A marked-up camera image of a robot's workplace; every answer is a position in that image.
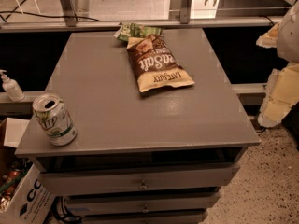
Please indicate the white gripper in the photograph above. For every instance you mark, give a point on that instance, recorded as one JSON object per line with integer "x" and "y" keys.
{"x": 290, "y": 36}

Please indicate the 7up soda can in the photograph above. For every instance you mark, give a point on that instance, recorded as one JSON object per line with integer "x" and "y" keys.
{"x": 52, "y": 115}

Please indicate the brown sea salt chip bag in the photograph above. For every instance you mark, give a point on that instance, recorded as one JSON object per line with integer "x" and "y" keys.
{"x": 154, "y": 65}

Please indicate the grey drawer cabinet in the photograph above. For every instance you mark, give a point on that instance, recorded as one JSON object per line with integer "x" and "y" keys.
{"x": 154, "y": 158}

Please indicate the green snack bag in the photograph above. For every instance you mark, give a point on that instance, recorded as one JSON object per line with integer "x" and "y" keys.
{"x": 128, "y": 30}

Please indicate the white pump bottle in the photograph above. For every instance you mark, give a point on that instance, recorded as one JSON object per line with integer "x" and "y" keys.
{"x": 11, "y": 87}

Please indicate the white cardboard box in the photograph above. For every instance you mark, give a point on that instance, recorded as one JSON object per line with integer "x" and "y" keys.
{"x": 30, "y": 202}

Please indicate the grey metal rail frame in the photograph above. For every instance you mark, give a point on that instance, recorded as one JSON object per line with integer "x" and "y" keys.
{"x": 97, "y": 15}

